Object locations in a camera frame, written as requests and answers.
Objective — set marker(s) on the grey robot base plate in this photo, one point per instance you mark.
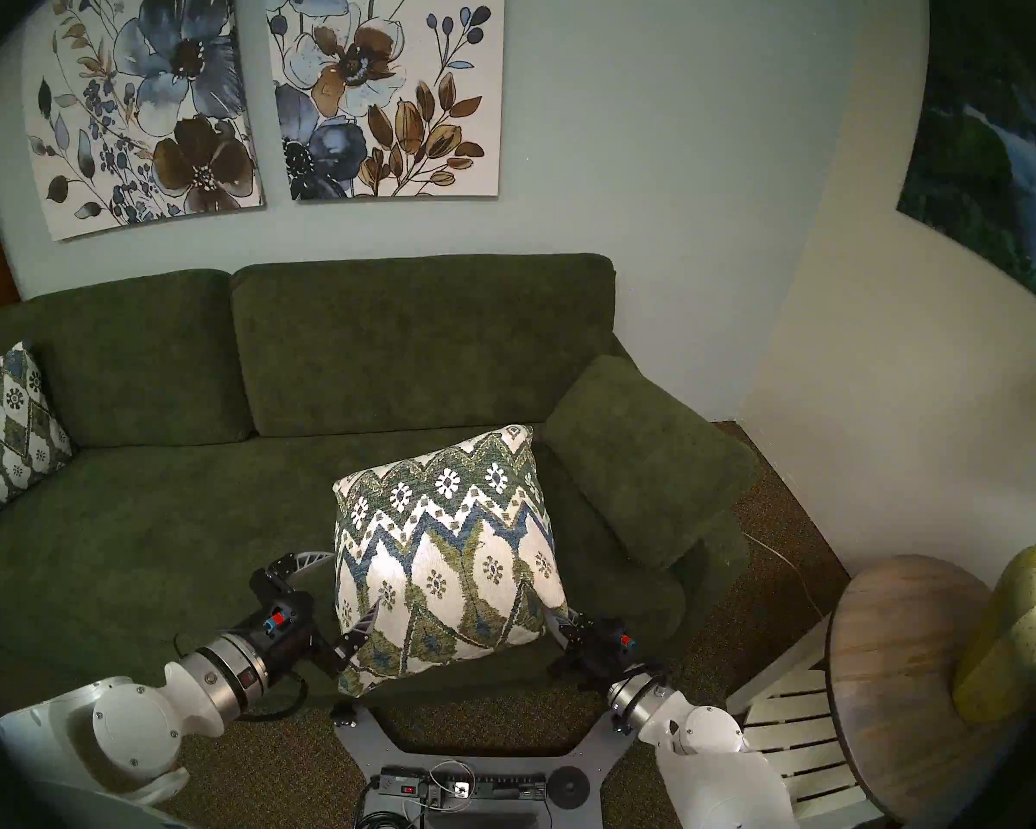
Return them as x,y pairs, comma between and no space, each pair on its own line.
397,749

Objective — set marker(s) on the green sofa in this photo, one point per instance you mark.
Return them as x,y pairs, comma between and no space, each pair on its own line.
138,534

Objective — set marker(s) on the floral painting brown leaves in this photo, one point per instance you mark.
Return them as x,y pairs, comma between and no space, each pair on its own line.
380,85

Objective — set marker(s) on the wide green sofa back cushion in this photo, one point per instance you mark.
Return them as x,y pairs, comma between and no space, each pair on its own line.
414,344

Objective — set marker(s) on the white slatted chair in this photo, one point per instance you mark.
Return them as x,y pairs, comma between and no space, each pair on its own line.
786,732

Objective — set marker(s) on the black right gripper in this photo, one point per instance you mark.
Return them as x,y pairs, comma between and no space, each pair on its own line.
600,650

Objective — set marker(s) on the patterned green white cushion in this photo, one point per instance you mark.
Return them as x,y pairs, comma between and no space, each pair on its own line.
449,560
9,430

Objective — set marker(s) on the floral painting dark brown flower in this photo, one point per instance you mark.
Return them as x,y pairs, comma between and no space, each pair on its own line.
138,102

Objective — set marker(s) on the black base knob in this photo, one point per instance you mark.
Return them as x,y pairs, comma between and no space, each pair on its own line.
342,713

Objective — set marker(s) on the black power strip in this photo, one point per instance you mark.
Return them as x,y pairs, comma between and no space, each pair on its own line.
501,786

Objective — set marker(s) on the narrow green sofa back cushion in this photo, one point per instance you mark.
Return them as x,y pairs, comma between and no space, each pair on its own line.
121,361

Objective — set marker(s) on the round wooden side table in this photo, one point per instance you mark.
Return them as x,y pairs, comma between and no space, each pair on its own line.
889,680

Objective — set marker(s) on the black round disc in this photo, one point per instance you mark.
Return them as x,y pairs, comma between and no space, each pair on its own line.
568,784

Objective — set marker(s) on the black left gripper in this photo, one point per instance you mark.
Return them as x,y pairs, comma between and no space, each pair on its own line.
285,629

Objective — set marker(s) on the waterfall landscape picture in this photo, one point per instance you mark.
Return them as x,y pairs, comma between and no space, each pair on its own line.
984,145

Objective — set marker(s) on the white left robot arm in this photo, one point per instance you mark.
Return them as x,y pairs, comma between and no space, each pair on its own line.
129,732

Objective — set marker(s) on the gold vase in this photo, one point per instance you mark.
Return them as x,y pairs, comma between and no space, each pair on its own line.
1010,637

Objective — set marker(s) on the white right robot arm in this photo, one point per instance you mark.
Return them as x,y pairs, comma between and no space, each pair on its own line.
716,767

